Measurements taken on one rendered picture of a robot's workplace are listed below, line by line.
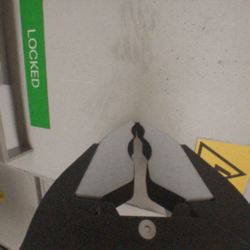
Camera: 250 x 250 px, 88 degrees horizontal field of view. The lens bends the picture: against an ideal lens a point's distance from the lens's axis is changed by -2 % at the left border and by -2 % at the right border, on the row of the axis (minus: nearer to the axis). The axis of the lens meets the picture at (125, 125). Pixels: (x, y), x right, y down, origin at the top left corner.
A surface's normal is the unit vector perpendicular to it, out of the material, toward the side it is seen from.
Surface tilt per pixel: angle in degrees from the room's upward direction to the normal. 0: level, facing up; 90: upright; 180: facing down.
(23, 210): 90
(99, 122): 90
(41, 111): 90
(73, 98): 90
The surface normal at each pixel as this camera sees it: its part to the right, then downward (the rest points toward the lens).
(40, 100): -0.29, 0.22
